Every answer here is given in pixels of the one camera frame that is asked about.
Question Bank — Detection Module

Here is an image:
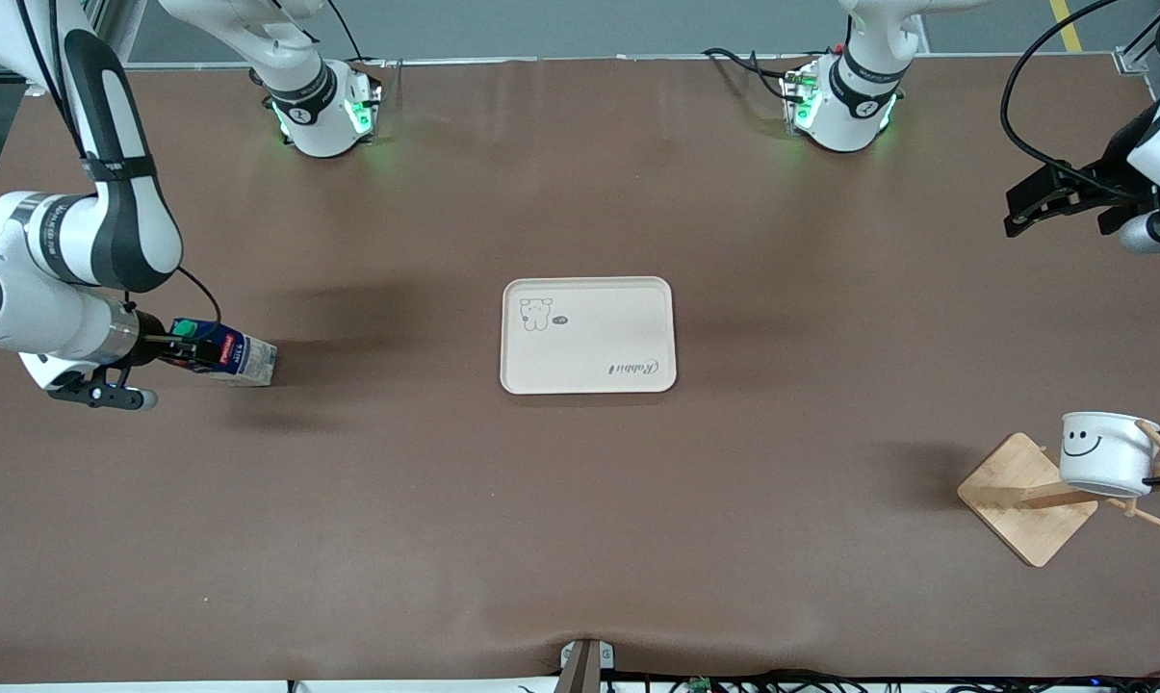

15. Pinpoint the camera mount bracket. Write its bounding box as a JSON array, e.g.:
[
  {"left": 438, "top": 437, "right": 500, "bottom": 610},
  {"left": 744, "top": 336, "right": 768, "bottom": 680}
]
[{"left": 555, "top": 638, "right": 617, "bottom": 693}]

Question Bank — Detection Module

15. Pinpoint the blue milk carton green cap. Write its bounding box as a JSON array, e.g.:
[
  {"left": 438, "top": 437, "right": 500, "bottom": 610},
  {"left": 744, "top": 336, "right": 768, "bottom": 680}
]
[{"left": 168, "top": 318, "right": 279, "bottom": 389}]

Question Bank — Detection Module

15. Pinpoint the white smiley mug black handle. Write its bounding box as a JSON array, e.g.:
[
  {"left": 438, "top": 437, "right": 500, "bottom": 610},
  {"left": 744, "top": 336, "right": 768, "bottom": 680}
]
[{"left": 1059, "top": 411, "right": 1160, "bottom": 499}]

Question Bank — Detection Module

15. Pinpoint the black arm base cable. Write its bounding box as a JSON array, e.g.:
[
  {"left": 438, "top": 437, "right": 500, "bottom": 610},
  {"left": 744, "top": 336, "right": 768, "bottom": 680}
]
[
  {"left": 323, "top": 0, "right": 390, "bottom": 70},
  {"left": 702, "top": 46, "right": 813, "bottom": 103}
]

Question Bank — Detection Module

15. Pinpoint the wooden cup hanging rack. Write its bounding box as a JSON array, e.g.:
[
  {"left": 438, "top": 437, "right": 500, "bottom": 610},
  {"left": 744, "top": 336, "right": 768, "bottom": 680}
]
[{"left": 957, "top": 420, "right": 1160, "bottom": 569}]

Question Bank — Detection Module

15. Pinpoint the beige plastic serving tray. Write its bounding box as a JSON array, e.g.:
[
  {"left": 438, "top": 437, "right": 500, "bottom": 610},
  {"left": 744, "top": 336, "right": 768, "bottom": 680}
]
[{"left": 499, "top": 276, "right": 679, "bottom": 396}]

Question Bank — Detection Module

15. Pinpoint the black right arm base cable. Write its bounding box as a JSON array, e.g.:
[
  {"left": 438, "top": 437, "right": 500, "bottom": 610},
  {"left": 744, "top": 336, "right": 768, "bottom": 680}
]
[{"left": 323, "top": 0, "right": 390, "bottom": 70}]

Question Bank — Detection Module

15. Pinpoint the black left arm base cable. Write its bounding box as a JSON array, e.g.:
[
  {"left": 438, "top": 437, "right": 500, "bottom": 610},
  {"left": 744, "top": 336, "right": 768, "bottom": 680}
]
[{"left": 702, "top": 46, "right": 813, "bottom": 103}]

